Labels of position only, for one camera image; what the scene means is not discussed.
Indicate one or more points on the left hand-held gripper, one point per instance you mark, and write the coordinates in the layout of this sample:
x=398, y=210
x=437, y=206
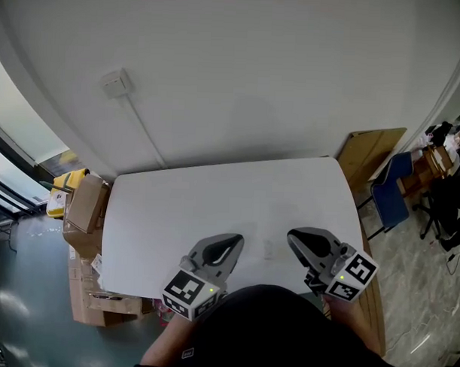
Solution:
x=188, y=290

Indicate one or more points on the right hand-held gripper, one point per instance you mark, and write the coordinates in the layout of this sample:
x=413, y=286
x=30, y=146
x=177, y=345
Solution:
x=356, y=275

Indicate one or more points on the person's right forearm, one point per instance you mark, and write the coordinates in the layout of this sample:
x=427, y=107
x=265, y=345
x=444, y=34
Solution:
x=351, y=326

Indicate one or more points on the person's left forearm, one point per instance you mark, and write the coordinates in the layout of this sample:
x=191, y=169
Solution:
x=168, y=338

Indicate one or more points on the wooden slatted bench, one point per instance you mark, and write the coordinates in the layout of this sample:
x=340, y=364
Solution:
x=374, y=308

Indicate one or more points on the person's black shirt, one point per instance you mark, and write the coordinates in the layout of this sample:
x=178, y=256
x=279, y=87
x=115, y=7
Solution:
x=270, y=331

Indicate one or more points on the blue chair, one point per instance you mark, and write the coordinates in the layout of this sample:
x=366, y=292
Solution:
x=391, y=192

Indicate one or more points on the low flat cardboard box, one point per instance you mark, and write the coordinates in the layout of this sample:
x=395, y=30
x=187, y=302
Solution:
x=97, y=306

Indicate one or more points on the large cardboard box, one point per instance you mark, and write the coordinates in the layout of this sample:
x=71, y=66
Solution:
x=83, y=241

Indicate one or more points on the wooden stand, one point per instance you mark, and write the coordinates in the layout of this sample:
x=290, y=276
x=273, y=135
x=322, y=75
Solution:
x=426, y=171

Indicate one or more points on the small cardboard box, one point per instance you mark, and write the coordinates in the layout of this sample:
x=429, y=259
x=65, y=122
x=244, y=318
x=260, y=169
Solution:
x=86, y=204

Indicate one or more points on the yellow plastic bin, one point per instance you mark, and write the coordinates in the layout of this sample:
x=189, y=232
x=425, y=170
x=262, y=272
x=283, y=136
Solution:
x=62, y=195

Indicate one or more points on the window frame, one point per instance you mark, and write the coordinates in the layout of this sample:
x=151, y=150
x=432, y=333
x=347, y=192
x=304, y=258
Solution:
x=11, y=179

